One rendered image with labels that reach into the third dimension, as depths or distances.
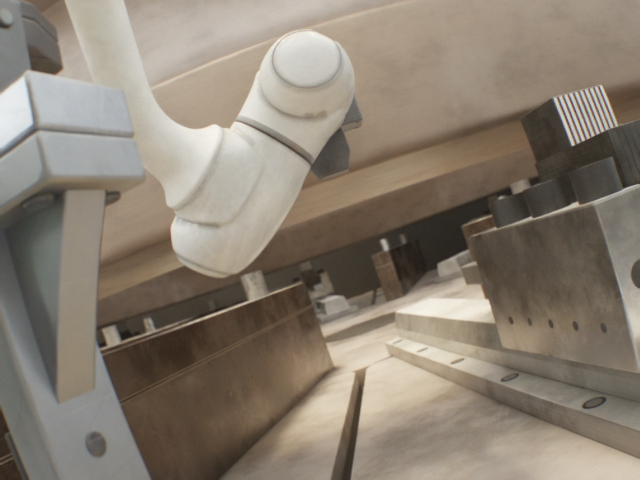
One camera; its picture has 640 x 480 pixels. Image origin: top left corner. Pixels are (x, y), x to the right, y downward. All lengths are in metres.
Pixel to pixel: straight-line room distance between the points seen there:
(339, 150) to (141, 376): 0.71
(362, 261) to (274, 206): 6.34
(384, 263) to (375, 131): 3.66
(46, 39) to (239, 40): 0.97
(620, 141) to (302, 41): 0.44
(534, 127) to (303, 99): 0.49
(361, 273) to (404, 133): 5.98
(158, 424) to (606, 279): 0.95
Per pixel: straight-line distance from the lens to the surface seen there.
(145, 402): 1.28
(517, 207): 0.95
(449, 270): 4.58
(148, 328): 4.09
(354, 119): 0.84
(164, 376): 1.36
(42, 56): 0.24
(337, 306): 4.74
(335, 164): 0.77
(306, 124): 0.63
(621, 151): 0.82
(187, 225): 0.63
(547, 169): 0.98
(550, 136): 0.95
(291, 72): 0.60
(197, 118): 1.04
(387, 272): 4.62
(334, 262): 6.91
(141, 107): 0.60
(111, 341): 3.01
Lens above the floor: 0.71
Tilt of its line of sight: 2 degrees up
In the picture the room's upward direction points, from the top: 19 degrees counter-clockwise
